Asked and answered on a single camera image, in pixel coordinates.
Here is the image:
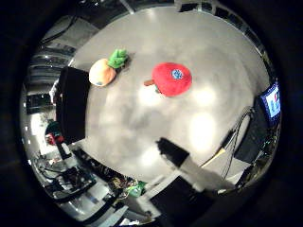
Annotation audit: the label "round orange plush green leaves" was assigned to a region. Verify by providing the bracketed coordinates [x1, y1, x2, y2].
[88, 48, 130, 88]

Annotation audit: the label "black fabric container bin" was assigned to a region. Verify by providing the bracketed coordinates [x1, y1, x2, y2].
[56, 65, 91, 146]

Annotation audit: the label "green plastic item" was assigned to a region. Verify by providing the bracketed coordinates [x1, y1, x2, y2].
[126, 181, 148, 198]

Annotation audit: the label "laptop with blue screen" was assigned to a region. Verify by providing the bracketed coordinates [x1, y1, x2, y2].
[258, 82, 282, 127]

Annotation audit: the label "person in red top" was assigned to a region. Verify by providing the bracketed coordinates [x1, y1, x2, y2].
[45, 121, 65, 146]

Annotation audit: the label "thin yellow cable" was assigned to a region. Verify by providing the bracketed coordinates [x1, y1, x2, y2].
[202, 148, 226, 168]

